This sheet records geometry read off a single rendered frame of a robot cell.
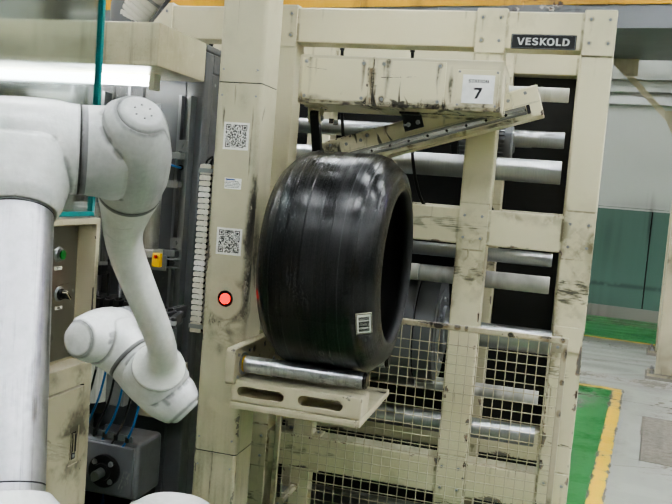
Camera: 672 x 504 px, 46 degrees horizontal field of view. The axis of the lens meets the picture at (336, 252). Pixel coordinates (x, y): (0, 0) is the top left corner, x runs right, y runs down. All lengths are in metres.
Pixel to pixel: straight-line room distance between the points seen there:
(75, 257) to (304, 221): 0.60
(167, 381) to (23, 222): 0.57
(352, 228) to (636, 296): 9.14
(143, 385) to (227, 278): 0.72
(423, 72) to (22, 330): 1.57
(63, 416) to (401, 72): 1.31
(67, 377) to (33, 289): 1.01
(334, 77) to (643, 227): 8.69
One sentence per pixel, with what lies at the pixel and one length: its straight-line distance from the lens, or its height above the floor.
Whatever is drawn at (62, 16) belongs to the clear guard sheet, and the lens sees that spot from 2.02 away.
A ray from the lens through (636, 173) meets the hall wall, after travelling 10.93.
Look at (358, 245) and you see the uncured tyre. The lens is 1.89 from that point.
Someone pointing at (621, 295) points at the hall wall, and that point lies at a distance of 10.90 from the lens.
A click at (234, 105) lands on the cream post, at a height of 1.59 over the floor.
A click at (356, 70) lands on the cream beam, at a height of 1.74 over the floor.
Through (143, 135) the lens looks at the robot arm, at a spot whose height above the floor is 1.44.
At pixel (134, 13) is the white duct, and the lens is 2.73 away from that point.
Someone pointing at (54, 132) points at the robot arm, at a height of 1.44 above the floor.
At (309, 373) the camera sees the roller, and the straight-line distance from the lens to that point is 2.09.
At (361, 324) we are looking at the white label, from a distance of 1.93.
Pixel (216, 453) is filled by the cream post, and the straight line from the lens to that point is 2.33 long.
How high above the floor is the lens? 1.39
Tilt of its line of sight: 5 degrees down
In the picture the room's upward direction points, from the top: 5 degrees clockwise
